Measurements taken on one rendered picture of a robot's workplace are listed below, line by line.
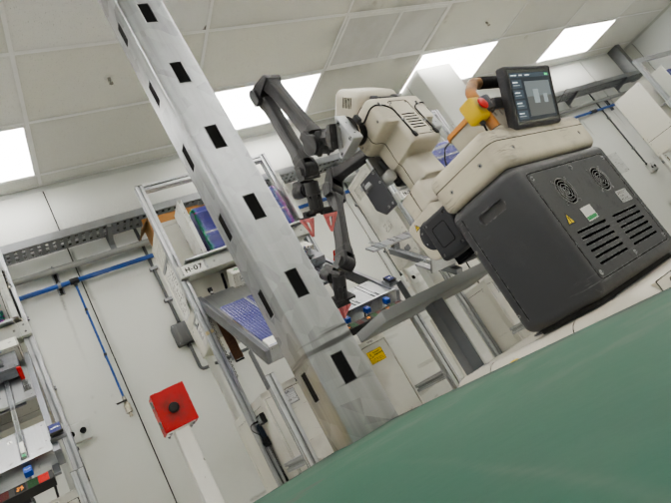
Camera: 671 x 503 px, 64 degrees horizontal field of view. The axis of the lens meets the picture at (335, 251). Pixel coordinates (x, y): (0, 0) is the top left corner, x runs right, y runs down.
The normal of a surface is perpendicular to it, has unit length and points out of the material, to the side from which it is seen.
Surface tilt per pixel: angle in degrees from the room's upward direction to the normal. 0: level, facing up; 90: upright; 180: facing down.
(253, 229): 90
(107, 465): 90
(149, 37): 90
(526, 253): 88
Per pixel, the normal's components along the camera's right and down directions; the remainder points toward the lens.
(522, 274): -0.74, 0.24
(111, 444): 0.33, -0.46
